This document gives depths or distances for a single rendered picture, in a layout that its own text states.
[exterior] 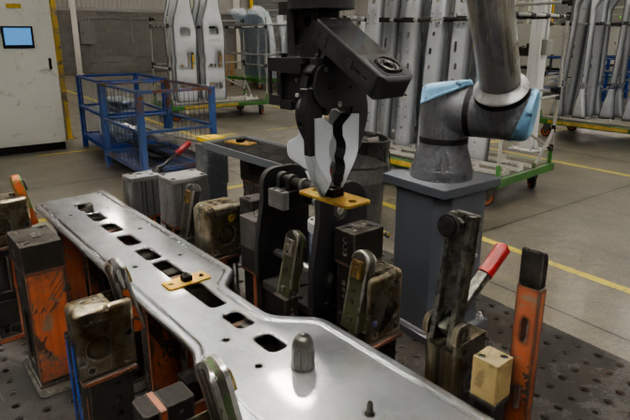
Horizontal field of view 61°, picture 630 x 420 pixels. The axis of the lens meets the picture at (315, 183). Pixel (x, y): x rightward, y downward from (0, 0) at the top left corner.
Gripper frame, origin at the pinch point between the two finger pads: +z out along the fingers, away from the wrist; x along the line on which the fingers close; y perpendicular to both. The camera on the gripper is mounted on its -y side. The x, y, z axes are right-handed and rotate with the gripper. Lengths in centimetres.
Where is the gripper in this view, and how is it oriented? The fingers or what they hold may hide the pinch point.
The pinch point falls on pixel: (334, 184)
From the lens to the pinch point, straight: 60.5
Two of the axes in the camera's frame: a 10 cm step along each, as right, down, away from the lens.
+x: -7.5, 1.8, -6.4
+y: -6.6, -1.9, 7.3
